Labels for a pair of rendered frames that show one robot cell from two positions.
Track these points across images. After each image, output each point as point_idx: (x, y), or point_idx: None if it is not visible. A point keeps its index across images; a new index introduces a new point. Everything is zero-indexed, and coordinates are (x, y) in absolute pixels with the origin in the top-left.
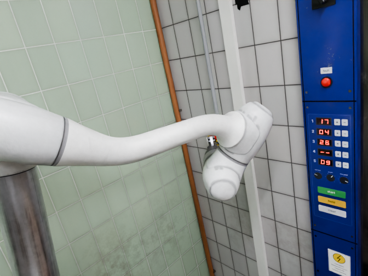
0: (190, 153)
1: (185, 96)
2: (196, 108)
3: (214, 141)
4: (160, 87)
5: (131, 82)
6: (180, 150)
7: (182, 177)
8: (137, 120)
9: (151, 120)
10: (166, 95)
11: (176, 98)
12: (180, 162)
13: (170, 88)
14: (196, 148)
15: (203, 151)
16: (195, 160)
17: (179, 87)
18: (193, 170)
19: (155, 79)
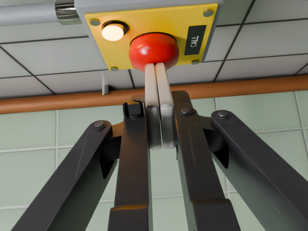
0: (241, 74)
1: (55, 78)
2: (84, 58)
3: (139, 111)
4: (38, 135)
5: (1, 223)
6: (224, 101)
7: (306, 110)
8: (99, 230)
9: (113, 183)
10: (61, 119)
11: (69, 95)
12: (259, 105)
13: (42, 109)
14: (228, 62)
15: (244, 47)
16: (267, 67)
17: (37, 86)
18: (297, 71)
19: (13, 146)
